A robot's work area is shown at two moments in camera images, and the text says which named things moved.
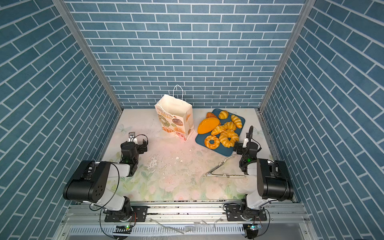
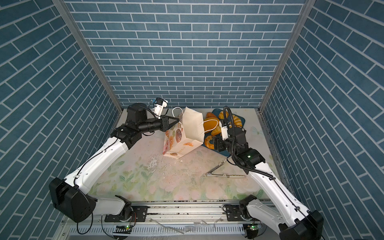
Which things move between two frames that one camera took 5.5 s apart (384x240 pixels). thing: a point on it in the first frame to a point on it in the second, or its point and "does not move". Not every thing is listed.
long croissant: [219, 129] does not move
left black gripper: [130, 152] to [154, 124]
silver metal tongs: [209, 174] does not move
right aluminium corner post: [304, 13] does not move
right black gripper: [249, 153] to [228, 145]
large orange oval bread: [207, 125] does not move
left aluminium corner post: [90, 50] does not move
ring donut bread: [210, 145] does not move
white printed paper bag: [175, 114] to [188, 133]
